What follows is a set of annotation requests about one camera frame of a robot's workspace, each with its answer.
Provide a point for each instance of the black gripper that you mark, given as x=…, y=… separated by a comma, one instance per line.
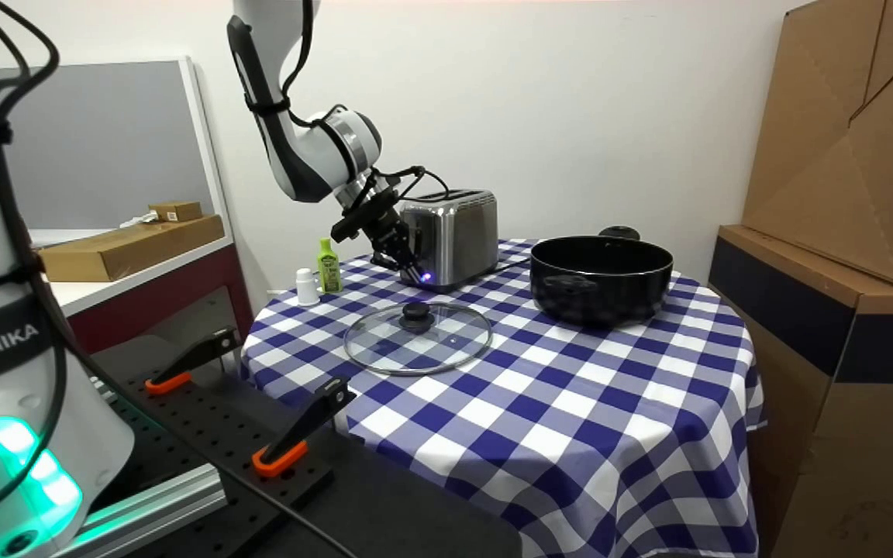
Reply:
x=372, y=215

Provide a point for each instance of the silver toaster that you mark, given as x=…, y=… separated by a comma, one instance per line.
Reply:
x=452, y=237

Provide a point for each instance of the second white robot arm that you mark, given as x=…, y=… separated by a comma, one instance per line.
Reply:
x=59, y=442

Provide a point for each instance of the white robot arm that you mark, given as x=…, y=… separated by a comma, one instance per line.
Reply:
x=327, y=155

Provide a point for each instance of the green squeeze bottle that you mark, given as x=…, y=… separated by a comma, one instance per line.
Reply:
x=328, y=267

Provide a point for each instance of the glass pot lid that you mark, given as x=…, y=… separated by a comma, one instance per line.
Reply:
x=420, y=339

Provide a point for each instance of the small white bottle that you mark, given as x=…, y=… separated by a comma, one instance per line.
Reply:
x=304, y=286

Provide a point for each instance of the orange black clamp far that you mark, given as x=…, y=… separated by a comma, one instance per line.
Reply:
x=177, y=372

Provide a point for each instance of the orange black clamp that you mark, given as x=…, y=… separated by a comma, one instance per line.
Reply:
x=177, y=372
x=291, y=449

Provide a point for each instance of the black cooking pot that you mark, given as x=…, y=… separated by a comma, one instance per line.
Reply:
x=600, y=280

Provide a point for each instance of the flat cardboard box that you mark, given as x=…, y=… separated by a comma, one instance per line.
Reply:
x=121, y=253

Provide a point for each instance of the orange black clamp near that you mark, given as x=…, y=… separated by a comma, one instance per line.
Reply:
x=291, y=449

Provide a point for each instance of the blue white checkered tablecloth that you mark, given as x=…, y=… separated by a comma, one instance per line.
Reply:
x=589, y=443

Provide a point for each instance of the red white side table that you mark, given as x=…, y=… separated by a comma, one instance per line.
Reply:
x=105, y=315

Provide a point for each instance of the grey partition board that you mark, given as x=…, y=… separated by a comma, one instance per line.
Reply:
x=102, y=140

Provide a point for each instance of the large cardboard box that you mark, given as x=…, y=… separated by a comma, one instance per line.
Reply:
x=821, y=172

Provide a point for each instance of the brown black cabinet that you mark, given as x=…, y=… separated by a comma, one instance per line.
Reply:
x=821, y=347

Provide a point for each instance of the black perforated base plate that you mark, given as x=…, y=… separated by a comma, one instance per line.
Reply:
x=337, y=502

